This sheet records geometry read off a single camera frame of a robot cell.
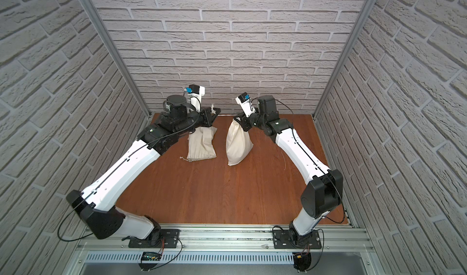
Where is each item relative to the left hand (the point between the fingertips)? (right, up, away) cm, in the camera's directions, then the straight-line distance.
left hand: (217, 102), depth 66 cm
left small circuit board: (-28, -62, +6) cm, 68 cm away
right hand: (+5, -5, +12) cm, 13 cm away
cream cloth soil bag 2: (+8, -17, +17) cm, 25 cm away
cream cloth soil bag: (-13, -19, +32) cm, 39 cm away
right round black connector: (+33, -62, +4) cm, 71 cm away
